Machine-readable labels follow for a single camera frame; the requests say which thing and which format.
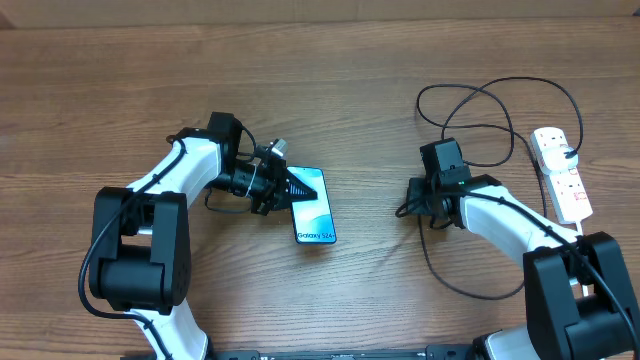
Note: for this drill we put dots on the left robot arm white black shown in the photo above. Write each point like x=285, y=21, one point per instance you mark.
x=138, y=266

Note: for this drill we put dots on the Galaxy smartphone blue screen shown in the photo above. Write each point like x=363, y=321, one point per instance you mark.
x=312, y=219

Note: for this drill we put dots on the white charger plug adapter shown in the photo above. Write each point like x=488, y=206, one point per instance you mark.
x=553, y=160

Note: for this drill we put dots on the white power strip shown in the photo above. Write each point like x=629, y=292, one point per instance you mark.
x=567, y=191

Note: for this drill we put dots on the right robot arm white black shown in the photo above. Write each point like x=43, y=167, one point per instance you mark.
x=580, y=301

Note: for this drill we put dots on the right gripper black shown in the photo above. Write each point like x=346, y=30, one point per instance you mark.
x=414, y=206

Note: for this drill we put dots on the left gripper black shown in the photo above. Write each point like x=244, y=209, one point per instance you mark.
x=275, y=194

